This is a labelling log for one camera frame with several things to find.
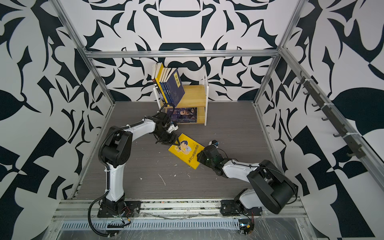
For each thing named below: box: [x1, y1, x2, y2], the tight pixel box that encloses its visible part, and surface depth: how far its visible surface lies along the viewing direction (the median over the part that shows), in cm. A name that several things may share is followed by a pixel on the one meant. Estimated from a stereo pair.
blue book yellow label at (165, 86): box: [161, 68, 172, 104], surface depth 83 cm
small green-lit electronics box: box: [238, 218, 255, 235], surface depth 73 cm
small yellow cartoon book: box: [168, 133, 206, 170], surface depth 95 cm
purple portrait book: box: [167, 107, 198, 123], surface depth 104 cm
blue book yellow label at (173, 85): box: [166, 68, 180, 107], surface depth 87 cm
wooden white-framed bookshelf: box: [153, 64, 209, 126], surface depth 94 cm
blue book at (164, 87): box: [160, 67, 172, 104], surface depth 82 cm
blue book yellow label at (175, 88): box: [165, 69, 185, 107], surface depth 88 cm
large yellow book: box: [155, 63, 169, 104], surface depth 81 cm
